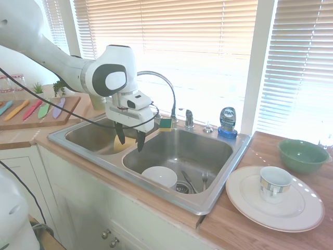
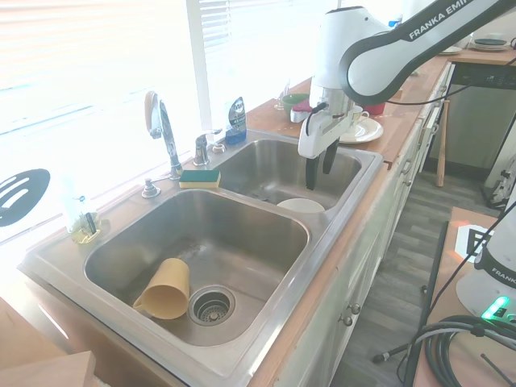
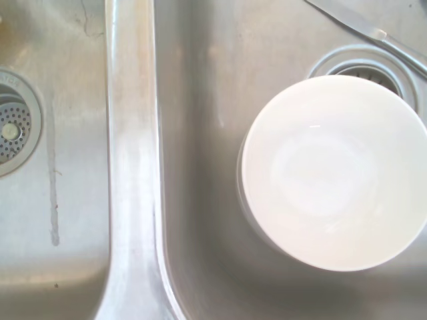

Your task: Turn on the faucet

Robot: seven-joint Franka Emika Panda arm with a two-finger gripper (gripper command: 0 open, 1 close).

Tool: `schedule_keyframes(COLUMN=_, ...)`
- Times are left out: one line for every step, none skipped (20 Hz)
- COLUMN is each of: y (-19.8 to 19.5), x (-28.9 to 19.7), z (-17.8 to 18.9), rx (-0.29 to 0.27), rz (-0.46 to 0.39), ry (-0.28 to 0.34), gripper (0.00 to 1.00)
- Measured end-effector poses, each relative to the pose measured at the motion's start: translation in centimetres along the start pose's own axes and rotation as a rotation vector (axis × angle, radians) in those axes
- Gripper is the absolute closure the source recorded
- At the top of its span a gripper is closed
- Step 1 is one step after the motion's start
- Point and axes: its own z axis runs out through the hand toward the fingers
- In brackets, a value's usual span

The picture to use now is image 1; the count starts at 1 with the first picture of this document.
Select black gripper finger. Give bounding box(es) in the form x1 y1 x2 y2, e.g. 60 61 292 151
135 129 146 153
114 121 126 145

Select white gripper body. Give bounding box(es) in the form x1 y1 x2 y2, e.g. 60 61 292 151
105 100 155 133

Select chrome faucet handle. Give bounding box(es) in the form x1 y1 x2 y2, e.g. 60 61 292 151
184 109 196 128

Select chrome gooseneck faucet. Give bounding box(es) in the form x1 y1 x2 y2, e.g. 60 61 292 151
137 70 179 123

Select yellow green sponge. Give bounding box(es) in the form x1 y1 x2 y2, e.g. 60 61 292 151
159 118 174 133

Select beige pot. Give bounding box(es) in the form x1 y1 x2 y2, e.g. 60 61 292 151
89 93 107 111

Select white bowl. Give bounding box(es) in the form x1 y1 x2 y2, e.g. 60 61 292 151
141 166 178 189

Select stainless steel double sink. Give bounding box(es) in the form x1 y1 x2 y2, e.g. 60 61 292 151
48 114 252 216

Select wooden cutting board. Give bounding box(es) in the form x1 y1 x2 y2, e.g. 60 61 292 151
0 96 82 131

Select steel drain strainer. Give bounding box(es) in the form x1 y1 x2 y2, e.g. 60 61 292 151
175 181 192 194

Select steel table knife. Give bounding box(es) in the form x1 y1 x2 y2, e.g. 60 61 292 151
181 170 198 194

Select purple kitchen knife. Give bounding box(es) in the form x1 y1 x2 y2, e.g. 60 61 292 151
53 97 66 118

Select white kitchen base cabinets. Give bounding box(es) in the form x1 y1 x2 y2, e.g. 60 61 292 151
0 144 211 250

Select steel fork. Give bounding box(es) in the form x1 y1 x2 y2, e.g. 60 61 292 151
201 170 210 192

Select small potted green plant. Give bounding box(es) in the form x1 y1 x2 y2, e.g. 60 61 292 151
52 80 67 98
31 82 46 101

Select green kitchen knife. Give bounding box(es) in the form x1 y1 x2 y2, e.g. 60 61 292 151
37 98 52 120

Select blue Dawn soap bottle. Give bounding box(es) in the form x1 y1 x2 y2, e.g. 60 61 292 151
217 106 239 140

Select red kitchen knife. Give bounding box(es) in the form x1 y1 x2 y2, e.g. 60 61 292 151
22 99 43 121

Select white window blind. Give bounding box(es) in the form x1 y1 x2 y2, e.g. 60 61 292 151
41 0 71 56
256 0 333 136
72 0 259 124

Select orange kitchen knife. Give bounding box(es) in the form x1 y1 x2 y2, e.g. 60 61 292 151
4 99 30 121

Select glass jar checkered band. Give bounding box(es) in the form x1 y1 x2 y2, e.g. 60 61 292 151
10 73 27 101
0 74 12 102

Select teal kitchen knife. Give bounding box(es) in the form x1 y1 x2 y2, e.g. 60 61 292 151
0 101 14 117

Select white patterned tea cup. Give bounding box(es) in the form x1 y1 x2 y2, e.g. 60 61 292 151
259 166 292 204

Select white dinner plate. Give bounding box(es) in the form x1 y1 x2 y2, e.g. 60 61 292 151
225 166 325 233

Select green bowl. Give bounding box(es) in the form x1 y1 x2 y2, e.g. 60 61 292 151
277 139 330 174

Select clear wine glass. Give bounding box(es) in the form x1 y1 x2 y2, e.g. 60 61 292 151
317 121 333 164

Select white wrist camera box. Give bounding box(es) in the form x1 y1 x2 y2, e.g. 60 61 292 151
121 93 152 110

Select black camera cable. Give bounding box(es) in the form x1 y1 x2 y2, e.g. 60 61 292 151
0 67 160 129

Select black power cable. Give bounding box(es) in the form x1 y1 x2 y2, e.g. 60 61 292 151
0 159 48 226

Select wooden robot mount table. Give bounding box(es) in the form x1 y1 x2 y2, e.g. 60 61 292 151
28 215 67 250

